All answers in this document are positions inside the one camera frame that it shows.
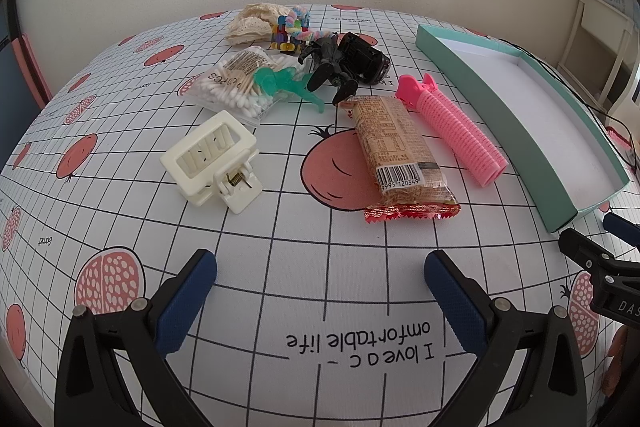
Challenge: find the teal cardboard box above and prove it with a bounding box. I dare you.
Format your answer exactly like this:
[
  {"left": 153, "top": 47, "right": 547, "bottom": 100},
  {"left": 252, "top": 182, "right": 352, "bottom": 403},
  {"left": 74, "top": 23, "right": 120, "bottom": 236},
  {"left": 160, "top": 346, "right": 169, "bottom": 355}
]
[{"left": 416, "top": 24, "right": 632, "bottom": 234}]

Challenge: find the pomegranate print tablecloth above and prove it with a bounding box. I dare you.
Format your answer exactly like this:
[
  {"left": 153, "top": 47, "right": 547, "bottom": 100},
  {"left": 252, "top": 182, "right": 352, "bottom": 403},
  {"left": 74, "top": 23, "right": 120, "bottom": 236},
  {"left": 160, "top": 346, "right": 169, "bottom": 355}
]
[{"left": 0, "top": 2, "right": 640, "bottom": 427}]

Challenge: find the black action figure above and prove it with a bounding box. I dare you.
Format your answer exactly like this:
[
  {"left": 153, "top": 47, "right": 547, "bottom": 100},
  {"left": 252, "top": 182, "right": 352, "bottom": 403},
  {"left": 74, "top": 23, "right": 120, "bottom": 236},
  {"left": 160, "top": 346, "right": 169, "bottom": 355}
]
[{"left": 297, "top": 34, "right": 361, "bottom": 104}]

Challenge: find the cream lace cloth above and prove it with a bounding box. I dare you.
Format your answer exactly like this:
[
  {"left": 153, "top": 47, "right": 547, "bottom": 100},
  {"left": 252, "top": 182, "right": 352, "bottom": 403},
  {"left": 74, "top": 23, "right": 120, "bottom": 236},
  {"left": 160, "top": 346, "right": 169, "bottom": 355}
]
[{"left": 225, "top": 3, "right": 286, "bottom": 46}]

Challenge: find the pink object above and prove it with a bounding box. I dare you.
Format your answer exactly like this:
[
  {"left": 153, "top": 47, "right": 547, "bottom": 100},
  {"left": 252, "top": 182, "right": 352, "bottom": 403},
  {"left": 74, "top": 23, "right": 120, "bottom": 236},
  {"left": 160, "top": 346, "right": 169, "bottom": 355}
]
[{"left": 607, "top": 125, "right": 633, "bottom": 152}]

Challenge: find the black toy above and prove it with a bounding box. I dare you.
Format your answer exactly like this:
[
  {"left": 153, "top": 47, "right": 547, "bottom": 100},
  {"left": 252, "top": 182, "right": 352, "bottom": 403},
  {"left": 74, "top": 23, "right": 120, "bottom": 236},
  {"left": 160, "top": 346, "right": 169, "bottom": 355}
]
[{"left": 340, "top": 32, "right": 392, "bottom": 85}]

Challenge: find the white hair claw clip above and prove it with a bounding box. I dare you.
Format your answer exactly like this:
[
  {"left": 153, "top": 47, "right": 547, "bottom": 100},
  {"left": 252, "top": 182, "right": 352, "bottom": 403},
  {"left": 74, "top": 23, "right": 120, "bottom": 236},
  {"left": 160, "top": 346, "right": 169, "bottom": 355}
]
[{"left": 160, "top": 110, "right": 263, "bottom": 214}]

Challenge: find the pastel fluffy hair tie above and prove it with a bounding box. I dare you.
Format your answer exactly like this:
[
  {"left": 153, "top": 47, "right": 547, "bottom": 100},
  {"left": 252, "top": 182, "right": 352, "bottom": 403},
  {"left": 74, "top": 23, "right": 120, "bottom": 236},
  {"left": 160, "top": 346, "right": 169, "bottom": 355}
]
[{"left": 287, "top": 5, "right": 313, "bottom": 42}]

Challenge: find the cotton swab bag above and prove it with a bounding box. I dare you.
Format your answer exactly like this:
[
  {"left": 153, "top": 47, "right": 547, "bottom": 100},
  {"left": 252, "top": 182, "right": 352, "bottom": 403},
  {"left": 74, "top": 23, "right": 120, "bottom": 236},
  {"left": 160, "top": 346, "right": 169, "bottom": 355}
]
[{"left": 179, "top": 46, "right": 301, "bottom": 128}]

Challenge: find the colourful plastic clip cluster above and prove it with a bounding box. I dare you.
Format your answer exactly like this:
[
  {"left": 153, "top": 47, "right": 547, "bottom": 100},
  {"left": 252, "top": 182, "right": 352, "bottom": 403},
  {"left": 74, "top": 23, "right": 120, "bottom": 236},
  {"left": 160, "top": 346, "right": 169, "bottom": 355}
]
[{"left": 270, "top": 16, "right": 307, "bottom": 54}]

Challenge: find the teal plastic clip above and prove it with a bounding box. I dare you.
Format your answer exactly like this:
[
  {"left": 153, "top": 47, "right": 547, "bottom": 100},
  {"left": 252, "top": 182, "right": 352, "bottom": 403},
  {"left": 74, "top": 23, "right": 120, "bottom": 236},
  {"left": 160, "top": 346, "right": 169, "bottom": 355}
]
[{"left": 252, "top": 66, "right": 326, "bottom": 114}]

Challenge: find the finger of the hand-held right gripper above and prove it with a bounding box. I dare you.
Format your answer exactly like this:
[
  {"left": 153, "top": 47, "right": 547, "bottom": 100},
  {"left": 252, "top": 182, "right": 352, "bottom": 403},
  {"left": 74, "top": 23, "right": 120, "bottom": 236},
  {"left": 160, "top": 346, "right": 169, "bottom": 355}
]
[
  {"left": 559, "top": 227, "right": 640, "bottom": 325},
  {"left": 602, "top": 212, "right": 640, "bottom": 253}
]

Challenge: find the white wooden chair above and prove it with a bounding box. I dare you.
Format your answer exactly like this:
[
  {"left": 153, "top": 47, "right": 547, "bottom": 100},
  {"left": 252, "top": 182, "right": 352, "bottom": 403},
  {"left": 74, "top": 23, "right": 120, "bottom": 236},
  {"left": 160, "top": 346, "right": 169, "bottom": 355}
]
[{"left": 556, "top": 0, "right": 638, "bottom": 108}]

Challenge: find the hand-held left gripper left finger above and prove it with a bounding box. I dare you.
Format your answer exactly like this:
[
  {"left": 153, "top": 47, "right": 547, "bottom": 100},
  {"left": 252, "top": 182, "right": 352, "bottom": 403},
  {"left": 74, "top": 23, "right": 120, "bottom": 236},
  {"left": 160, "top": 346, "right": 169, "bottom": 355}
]
[{"left": 54, "top": 248, "right": 219, "bottom": 427}]

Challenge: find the black cable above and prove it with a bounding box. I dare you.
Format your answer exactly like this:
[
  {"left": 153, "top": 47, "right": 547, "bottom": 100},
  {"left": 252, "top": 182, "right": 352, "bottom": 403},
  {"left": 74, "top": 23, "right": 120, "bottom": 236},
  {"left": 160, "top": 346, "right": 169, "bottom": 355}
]
[{"left": 495, "top": 38, "right": 640, "bottom": 168}]

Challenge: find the person's right hand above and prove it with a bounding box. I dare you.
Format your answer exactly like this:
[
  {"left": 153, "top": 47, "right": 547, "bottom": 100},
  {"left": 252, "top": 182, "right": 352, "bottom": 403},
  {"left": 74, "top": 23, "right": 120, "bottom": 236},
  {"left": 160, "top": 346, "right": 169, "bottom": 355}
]
[{"left": 602, "top": 324, "right": 636, "bottom": 395}]

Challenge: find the orange snack packet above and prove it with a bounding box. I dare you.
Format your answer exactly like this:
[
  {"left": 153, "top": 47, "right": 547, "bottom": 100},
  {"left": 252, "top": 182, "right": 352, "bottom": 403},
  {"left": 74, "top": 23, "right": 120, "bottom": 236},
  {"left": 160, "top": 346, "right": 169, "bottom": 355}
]
[{"left": 337, "top": 95, "right": 461, "bottom": 224}]

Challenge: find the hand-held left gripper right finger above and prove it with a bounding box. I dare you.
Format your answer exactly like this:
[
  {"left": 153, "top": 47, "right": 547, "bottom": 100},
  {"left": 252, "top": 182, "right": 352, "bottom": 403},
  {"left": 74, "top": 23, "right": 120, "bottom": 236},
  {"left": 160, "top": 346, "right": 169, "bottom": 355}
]
[{"left": 424, "top": 249, "right": 589, "bottom": 427}]

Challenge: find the pink edged panel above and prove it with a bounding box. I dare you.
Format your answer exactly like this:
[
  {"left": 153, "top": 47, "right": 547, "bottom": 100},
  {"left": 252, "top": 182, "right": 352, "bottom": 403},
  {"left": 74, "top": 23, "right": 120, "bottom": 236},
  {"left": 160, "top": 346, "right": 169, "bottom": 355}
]
[{"left": 10, "top": 32, "right": 53, "bottom": 105}]

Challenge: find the pink hair roller clip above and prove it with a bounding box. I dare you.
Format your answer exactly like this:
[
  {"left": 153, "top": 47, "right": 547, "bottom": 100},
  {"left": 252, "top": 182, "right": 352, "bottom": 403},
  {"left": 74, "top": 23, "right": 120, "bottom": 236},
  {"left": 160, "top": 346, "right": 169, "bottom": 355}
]
[{"left": 395, "top": 73, "right": 509, "bottom": 188}]

